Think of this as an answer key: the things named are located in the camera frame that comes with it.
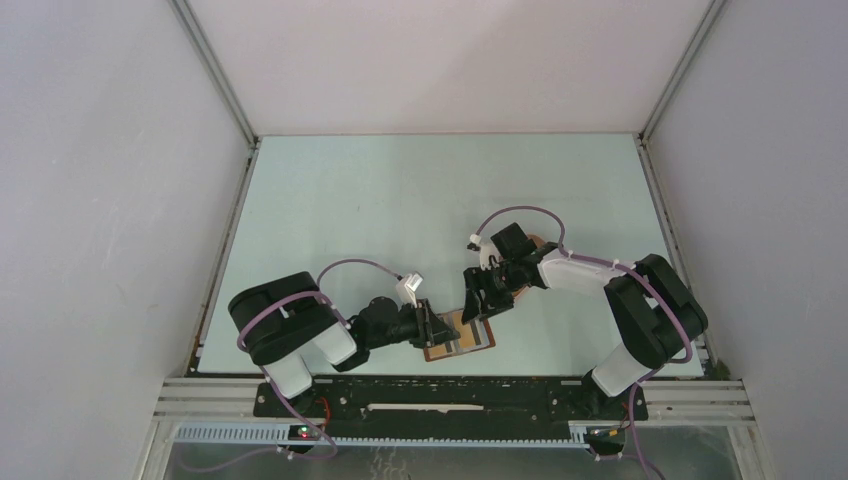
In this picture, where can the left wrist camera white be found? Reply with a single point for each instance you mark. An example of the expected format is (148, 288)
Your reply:
(407, 287)

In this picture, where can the brown leather card holder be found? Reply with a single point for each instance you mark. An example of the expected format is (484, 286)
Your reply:
(458, 351)

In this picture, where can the aluminium frame post right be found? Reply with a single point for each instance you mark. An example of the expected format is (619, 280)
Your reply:
(699, 38)

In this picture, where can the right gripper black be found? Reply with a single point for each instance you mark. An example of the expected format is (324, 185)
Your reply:
(475, 306)

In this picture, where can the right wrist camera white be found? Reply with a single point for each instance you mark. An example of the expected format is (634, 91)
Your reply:
(488, 254)

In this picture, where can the aluminium frame post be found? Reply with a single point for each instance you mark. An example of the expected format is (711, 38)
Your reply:
(190, 22)
(699, 38)

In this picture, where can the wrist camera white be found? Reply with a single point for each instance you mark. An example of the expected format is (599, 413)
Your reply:
(407, 287)
(488, 254)

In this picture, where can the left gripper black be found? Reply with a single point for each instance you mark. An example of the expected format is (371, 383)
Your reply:
(430, 328)

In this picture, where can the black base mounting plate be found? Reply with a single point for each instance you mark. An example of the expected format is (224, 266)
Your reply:
(444, 408)

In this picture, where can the aluminium frame post left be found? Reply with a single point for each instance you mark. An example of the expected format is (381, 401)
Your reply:
(190, 22)

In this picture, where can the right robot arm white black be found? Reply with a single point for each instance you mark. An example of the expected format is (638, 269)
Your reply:
(656, 315)

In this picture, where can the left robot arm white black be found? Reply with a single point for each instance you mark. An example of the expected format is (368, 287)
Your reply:
(275, 320)

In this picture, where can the pink oval tray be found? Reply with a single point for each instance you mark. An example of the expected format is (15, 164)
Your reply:
(524, 275)

